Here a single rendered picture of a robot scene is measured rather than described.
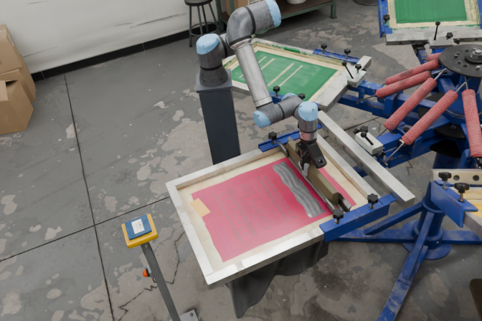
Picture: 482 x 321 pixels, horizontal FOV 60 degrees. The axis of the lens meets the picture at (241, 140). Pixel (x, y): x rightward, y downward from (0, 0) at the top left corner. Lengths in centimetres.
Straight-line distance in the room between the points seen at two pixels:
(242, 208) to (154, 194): 162
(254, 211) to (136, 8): 386
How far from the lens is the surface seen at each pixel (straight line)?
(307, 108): 165
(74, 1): 518
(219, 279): 159
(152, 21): 538
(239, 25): 169
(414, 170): 344
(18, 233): 359
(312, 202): 183
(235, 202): 185
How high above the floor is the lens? 232
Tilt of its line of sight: 39 degrees down
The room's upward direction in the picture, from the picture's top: 8 degrees counter-clockwise
